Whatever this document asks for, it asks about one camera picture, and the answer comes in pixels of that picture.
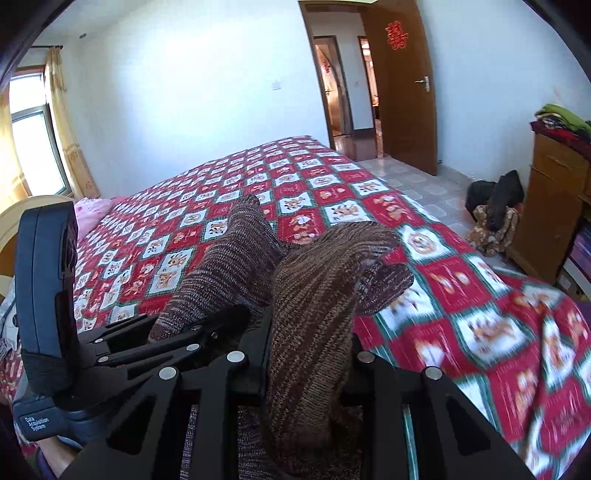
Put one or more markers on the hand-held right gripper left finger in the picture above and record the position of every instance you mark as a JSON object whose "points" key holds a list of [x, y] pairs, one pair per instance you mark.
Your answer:
{"points": [[251, 364]]}

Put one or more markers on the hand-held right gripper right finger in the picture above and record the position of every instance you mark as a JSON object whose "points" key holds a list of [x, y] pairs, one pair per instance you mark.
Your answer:
{"points": [[369, 376]]}

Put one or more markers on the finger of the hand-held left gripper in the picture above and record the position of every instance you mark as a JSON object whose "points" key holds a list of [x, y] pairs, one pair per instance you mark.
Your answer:
{"points": [[152, 353], [120, 328]]}

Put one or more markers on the brown knit sweater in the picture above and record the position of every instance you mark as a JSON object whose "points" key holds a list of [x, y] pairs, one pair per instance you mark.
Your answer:
{"points": [[314, 300]]}

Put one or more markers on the person's left forearm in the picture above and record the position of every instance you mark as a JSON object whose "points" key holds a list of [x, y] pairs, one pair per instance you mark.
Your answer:
{"points": [[55, 457]]}

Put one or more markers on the pile of dark clothes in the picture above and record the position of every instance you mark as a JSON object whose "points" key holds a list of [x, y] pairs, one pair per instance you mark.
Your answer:
{"points": [[503, 194]]}

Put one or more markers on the grey printed cloth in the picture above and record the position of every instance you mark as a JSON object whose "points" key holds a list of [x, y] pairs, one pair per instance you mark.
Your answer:
{"points": [[5, 318]]}

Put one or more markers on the cream wooden bed headboard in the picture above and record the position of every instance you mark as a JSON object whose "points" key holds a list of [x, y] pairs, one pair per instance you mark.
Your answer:
{"points": [[11, 207]]}

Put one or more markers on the pink pillow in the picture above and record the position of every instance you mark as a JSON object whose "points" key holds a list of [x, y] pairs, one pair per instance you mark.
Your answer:
{"points": [[90, 214]]}

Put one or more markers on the yellow curtain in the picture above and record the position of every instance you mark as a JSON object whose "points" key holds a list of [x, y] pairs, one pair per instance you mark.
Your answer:
{"points": [[69, 138], [11, 161]]}

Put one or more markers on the red printed checked blanket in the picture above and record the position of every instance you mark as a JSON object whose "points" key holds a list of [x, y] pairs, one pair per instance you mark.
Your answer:
{"points": [[461, 286]]}

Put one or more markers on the window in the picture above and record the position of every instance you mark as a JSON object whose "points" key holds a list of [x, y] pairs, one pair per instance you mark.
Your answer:
{"points": [[39, 138]]}

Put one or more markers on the brown floral cloth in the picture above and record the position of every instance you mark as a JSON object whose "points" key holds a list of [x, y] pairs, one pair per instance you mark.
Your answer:
{"points": [[489, 235]]}

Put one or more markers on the dark curtain rod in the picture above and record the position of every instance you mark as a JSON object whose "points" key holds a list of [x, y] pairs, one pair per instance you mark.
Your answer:
{"points": [[48, 46]]}

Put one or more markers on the colourful stacked boxes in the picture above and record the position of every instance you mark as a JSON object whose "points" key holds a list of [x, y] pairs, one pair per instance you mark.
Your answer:
{"points": [[577, 261]]}

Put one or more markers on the wooden cabinet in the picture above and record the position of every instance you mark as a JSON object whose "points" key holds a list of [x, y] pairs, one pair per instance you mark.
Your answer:
{"points": [[545, 198]]}

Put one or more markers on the brown wooden door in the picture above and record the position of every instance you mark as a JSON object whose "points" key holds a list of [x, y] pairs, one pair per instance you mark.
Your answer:
{"points": [[401, 115]]}

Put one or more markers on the dark red folded cloth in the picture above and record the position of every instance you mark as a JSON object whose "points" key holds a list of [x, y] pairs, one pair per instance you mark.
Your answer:
{"points": [[558, 134]]}

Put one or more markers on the red paper door decoration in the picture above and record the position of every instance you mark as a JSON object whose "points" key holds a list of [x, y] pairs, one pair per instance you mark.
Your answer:
{"points": [[397, 34]]}

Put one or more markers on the wooden door frame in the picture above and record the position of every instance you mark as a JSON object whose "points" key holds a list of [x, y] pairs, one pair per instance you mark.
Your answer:
{"points": [[323, 2]]}

